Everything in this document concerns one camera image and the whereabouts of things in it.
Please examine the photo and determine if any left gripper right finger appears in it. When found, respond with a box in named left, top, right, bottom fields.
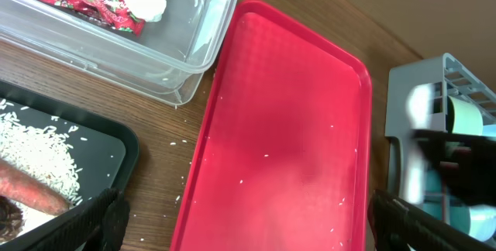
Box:
left=367, top=190, right=495, bottom=251

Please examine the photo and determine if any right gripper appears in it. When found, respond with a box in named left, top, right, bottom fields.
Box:
left=414, top=129, right=495, bottom=206

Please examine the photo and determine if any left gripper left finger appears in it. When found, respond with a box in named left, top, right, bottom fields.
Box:
left=7, top=188, right=130, bottom=251

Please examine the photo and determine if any green ceramic bowl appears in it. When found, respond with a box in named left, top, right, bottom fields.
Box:
left=446, top=96, right=484, bottom=136

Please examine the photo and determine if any white plastic spoon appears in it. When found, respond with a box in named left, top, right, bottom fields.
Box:
left=400, top=84, right=435, bottom=205

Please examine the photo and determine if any brown food scrap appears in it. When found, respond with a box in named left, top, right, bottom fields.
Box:
left=0, top=197, right=23, bottom=243

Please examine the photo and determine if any white rice pile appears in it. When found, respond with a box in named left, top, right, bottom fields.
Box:
left=1, top=98, right=83, bottom=238

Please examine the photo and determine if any orange carrot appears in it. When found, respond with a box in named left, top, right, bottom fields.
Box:
left=1, top=160, right=70, bottom=215

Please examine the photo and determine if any light blue small bowl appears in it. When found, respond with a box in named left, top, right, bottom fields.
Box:
left=429, top=162, right=495, bottom=242

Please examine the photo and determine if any black food waste tray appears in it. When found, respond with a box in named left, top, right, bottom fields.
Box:
left=1, top=81, right=140, bottom=203

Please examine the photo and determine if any grey dishwasher rack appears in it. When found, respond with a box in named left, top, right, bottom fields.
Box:
left=385, top=53, right=495, bottom=224

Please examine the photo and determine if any clear plastic waste bin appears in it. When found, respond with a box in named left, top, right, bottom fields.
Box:
left=1, top=0, right=237, bottom=106

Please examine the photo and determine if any red serving tray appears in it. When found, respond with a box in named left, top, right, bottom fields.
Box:
left=170, top=0, right=372, bottom=251

